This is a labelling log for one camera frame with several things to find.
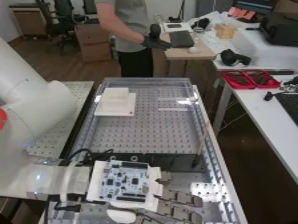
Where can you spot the black office chair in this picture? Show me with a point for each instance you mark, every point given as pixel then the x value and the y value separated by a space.
pixel 60 20

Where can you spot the wooden desk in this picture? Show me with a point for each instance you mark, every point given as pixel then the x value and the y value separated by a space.
pixel 190 61

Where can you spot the small black object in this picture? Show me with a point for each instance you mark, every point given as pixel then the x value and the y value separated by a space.
pixel 267 96

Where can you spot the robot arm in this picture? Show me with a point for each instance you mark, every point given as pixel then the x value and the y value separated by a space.
pixel 34 106

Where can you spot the long white desk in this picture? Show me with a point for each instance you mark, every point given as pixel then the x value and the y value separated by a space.
pixel 266 56

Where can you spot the cardboard box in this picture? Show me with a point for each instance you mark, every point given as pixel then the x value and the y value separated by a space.
pixel 93 43

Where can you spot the white mouse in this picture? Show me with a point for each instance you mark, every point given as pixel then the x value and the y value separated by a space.
pixel 193 50

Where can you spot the person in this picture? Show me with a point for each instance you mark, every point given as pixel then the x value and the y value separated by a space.
pixel 127 26

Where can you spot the wooden cabinet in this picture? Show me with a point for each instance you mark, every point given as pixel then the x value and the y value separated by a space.
pixel 28 21

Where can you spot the black handheld device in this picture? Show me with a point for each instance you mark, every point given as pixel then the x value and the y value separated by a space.
pixel 154 30

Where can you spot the red tray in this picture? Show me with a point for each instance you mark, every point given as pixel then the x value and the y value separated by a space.
pixel 264 78
pixel 238 80

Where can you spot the clear box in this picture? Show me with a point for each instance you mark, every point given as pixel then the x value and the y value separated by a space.
pixel 154 130

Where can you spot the large black case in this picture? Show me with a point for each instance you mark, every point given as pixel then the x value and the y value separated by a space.
pixel 280 31

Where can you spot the wooden block holder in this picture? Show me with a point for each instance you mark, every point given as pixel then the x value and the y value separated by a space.
pixel 226 31

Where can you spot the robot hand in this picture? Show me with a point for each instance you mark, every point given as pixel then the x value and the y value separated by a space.
pixel 123 183

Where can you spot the small white box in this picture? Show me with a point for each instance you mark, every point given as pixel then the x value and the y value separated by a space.
pixel 114 100

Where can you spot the black plate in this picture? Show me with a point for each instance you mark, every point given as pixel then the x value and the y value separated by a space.
pixel 154 159

